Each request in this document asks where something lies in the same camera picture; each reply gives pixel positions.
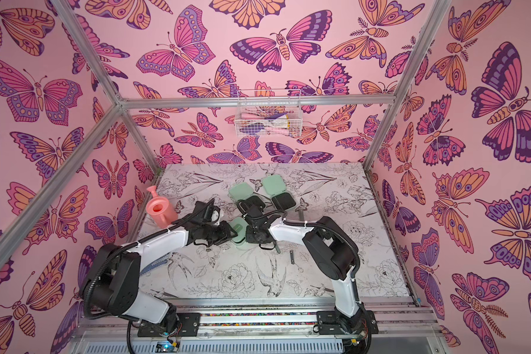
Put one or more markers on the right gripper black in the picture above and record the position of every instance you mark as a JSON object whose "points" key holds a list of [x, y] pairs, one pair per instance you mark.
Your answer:
{"points": [[255, 220]]}

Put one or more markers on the pink watering can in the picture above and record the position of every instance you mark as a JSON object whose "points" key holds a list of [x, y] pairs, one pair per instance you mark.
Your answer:
{"points": [[160, 209]]}

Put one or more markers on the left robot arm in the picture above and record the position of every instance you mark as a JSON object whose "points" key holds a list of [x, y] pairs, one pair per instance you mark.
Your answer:
{"points": [[112, 285]]}

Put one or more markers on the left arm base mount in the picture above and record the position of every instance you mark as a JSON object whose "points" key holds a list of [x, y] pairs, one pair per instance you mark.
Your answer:
{"points": [[181, 325]]}

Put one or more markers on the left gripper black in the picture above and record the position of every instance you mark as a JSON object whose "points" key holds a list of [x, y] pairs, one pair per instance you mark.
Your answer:
{"points": [[226, 234]]}

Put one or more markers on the blue dotted work glove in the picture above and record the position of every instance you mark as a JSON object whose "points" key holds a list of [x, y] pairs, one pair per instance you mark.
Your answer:
{"points": [[154, 265]]}

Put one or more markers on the green nail clipper case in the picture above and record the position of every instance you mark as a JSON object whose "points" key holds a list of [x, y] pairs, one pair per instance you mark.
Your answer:
{"points": [[239, 225]]}

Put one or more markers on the green circuit board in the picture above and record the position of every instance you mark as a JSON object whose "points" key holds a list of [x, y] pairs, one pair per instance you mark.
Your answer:
{"points": [[167, 347]]}

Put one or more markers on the white wire wall basket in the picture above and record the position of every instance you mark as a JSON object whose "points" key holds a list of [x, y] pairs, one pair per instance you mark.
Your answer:
{"points": [[269, 112]]}

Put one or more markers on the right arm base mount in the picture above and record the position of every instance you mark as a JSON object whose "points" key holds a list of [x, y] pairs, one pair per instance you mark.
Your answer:
{"points": [[363, 323]]}

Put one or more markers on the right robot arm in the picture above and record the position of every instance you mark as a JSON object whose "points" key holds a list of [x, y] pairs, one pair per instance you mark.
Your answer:
{"points": [[334, 252]]}

